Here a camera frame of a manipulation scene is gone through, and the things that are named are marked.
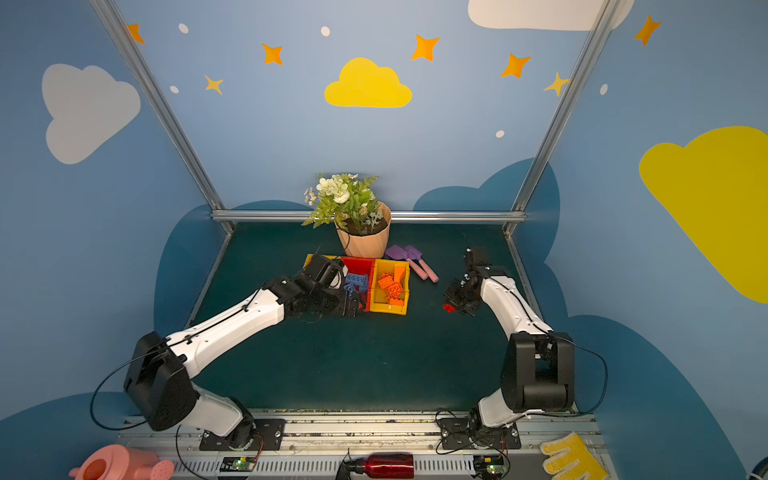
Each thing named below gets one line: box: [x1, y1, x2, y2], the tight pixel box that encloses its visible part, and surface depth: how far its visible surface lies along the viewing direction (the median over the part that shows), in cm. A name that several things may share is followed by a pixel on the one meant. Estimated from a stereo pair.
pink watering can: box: [68, 444, 174, 480], surface depth 62 cm
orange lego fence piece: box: [378, 272, 403, 300], surface depth 100 cm
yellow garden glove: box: [540, 432, 609, 480], surface depth 72 cm
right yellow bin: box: [370, 259, 410, 315], surface depth 100 cm
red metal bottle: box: [347, 452, 415, 480], surface depth 69 cm
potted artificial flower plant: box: [301, 174, 392, 259], surface depth 95 cm
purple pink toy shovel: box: [385, 245, 428, 281], surface depth 113 cm
